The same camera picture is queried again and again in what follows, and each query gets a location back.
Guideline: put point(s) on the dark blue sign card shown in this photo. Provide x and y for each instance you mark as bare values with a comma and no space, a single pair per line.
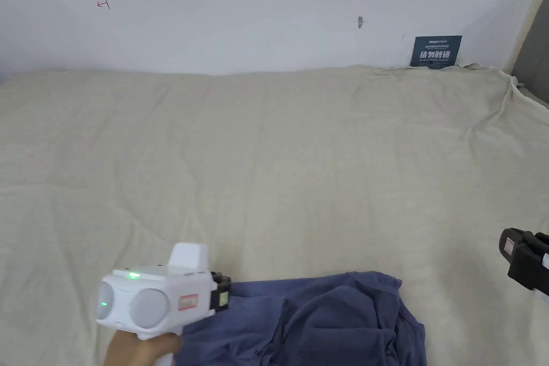
436,51

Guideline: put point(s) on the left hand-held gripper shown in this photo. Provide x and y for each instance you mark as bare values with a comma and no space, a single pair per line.
150,297

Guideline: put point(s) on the person's left hand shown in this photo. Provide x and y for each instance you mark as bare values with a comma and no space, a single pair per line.
137,351

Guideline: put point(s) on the dark blue shirt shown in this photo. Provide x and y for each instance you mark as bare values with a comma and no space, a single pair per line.
326,323

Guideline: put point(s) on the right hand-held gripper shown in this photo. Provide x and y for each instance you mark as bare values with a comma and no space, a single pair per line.
532,263

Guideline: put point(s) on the bed with beige sheet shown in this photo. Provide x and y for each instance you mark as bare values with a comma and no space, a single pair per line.
266,160

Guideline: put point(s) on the grey padded headboard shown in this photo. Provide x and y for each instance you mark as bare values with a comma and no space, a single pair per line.
534,48

